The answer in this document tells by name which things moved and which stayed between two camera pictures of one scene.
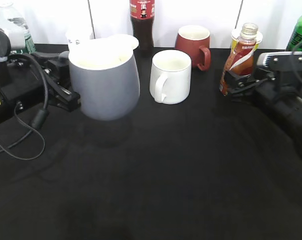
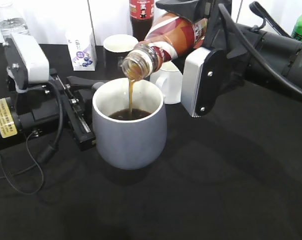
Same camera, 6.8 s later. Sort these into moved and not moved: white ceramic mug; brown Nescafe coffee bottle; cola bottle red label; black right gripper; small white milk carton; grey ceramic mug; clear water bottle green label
Moved: grey ceramic mug; brown Nescafe coffee bottle; black right gripper
Not moved: cola bottle red label; small white milk carton; clear water bottle green label; white ceramic mug
